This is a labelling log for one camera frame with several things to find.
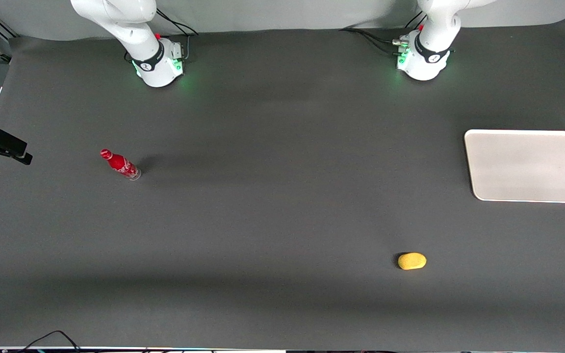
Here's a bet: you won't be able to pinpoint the white rectangular tray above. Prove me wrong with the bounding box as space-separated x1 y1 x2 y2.
464 129 565 204

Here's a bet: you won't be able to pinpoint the red soda bottle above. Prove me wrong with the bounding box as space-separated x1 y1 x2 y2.
100 149 142 181

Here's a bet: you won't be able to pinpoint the yellow lemon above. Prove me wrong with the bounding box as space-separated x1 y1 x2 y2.
397 252 427 271

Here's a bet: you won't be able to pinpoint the black cable at table edge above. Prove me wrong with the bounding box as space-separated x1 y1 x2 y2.
17 330 83 353

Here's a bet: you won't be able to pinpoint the black right arm base cables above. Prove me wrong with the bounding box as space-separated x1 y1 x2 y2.
124 7 199 63

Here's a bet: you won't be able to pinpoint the black arm base cables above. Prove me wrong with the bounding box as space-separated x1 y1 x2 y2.
124 7 199 63
339 11 427 56

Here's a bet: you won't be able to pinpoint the black left arm base cables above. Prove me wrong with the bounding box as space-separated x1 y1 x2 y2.
339 11 427 56

